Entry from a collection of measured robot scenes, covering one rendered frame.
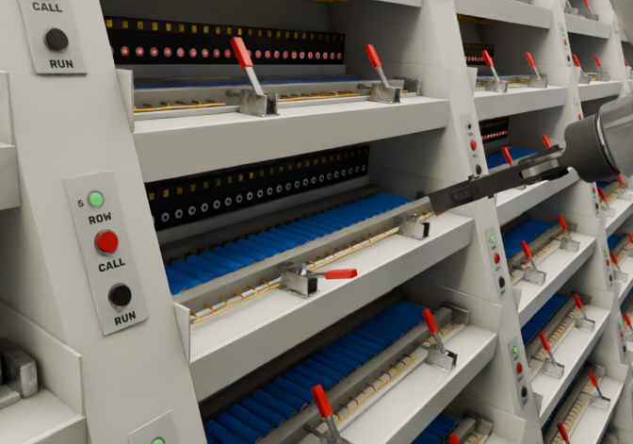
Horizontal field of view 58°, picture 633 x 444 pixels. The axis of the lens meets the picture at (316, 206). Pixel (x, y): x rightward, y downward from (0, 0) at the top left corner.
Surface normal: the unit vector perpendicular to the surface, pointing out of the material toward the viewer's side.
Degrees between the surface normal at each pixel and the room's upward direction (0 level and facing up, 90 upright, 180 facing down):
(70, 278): 90
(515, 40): 90
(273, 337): 111
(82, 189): 90
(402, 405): 21
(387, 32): 90
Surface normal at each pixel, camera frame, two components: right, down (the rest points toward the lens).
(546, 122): -0.62, 0.19
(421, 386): 0.07, -0.96
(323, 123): 0.79, 0.22
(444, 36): 0.76, -0.13
